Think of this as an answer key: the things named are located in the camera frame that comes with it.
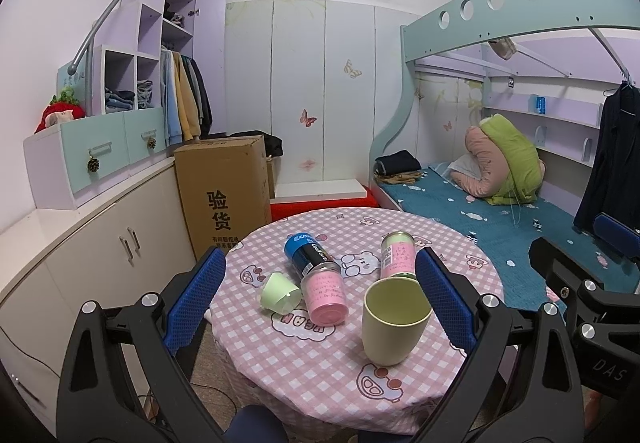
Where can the pink checked tablecloth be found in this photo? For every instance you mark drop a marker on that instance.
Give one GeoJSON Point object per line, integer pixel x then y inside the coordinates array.
{"type": "Point", "coordinates": [310, 363]}

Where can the yellow hanging jacket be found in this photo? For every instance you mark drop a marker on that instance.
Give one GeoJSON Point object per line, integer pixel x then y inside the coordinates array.
{"type": "Point", "coordinates": [187, 108]}

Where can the red mat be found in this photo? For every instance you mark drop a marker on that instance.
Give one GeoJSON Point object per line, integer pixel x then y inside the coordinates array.
{"type": "Point", "coordinates": [320, 212]}

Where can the folded black clothes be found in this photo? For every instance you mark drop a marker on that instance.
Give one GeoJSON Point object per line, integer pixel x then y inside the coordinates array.
{"type": "Point", "coordinates": [397, 162]}

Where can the black cloth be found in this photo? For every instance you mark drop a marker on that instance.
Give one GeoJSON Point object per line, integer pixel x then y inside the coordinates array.
{"type": "Point", "coordinates": [270, 143]}

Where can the folded blue jeans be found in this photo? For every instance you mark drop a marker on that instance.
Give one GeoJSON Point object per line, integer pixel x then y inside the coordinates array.
{"type": "Point", "coordinates": [145, 95]}
{"type": "Point", "coordinates": [119, 100]}

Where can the white low cabinet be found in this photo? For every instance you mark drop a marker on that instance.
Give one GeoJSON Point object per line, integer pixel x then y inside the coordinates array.
{"type": "Point", "coordinates": [100, 248]}

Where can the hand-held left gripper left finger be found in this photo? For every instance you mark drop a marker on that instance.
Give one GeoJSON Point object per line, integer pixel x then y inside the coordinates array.
{"type": "Point", "coordinates": [195, 303]}

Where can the white pillow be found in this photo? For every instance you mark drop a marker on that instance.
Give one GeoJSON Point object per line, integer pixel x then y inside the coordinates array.
{"type": "Point", "coordinates": [462, 169]}

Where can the green and pink rolled duvet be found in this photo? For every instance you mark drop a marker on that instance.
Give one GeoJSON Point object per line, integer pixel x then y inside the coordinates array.
{"type": "Point", "coordinates": [520, 158]}

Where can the pink and green can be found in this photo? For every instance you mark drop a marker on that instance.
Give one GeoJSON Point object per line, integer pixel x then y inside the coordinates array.
{"type": "Point", "coordinates": [397, 258]}

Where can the light blue hanging shirt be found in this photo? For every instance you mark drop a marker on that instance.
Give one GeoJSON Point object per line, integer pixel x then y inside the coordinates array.
{"type": "Point", "coordinates": [170, 108]}

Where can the large pale green cup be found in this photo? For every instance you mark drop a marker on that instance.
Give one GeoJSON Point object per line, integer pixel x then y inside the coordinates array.
{"type": "Point", "coordinates": [390, 338]}

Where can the blue and black can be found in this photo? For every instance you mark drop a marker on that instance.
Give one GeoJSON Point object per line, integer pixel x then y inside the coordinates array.
{"type": "Point", "coordinates": [305, 255]}

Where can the small blue can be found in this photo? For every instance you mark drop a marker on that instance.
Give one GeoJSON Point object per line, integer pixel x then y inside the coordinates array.
{"type": "Point", "coordinates": [540, 104]}

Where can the small light green cup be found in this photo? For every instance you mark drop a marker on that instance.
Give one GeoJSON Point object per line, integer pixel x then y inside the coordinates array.
{"type": "Point", "coordinates": [275, 295]}

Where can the teal drawer unit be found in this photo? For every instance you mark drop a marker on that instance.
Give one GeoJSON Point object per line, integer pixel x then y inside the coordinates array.
{"type": "Point", "coordinates": [100, 158]}

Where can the dark hanging coat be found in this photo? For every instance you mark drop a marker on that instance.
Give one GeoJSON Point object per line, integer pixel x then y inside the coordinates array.
{"type": "Point", "coordinates": [204, 103]}

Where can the dark hanging jacket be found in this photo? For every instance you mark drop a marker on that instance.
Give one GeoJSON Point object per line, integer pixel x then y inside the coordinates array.
{"type": "Point", "coordinates": [610, 158]}

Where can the pink hanging pouch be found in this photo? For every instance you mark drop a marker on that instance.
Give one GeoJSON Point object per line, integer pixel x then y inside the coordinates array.
{"type": "Point", "coordinates": [502, 48]}

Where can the red strawberry plush toy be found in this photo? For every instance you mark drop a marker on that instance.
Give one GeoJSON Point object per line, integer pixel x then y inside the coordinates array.
{"type": "Point", "coordinates": [60, 113]}

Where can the butterfly wall sticker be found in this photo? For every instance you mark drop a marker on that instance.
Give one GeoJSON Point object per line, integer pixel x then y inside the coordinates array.
{"type": "Point", "coordinates": [352, 69]}
{"type": "Point", "coordinates": [307, 117]}

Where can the white board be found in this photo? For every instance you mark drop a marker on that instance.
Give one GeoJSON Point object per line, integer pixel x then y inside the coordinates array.
{"type": "Point", "coordinates": [320, 190]}

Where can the folded tan clothes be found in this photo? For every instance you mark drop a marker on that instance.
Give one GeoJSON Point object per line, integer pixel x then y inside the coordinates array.
{"type": "Point", "coordinates": [400, 178]}

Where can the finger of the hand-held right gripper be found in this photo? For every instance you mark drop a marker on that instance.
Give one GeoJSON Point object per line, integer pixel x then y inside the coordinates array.
{"type": "Point", "coordinates": [617, 235]}
{"type": "Point", "coordinates": [550, 263]}

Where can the tall cardboard box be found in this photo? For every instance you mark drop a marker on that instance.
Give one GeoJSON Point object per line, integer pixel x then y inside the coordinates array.
{"type": "Point", "coordinates": [220, 193]}

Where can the teal patterned bed sheet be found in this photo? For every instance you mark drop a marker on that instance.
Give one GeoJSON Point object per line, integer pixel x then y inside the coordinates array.
{"type": "Point", "coordinates": [475, 233]}

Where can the purple stair cabinet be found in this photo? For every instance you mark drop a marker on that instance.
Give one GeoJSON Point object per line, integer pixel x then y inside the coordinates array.
{"type": "Point", "coordinates": [150, 33]}

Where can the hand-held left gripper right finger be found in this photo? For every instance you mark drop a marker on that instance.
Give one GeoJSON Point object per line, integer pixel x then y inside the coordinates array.
{"type": "Point", "coordinates": [442, 303]}

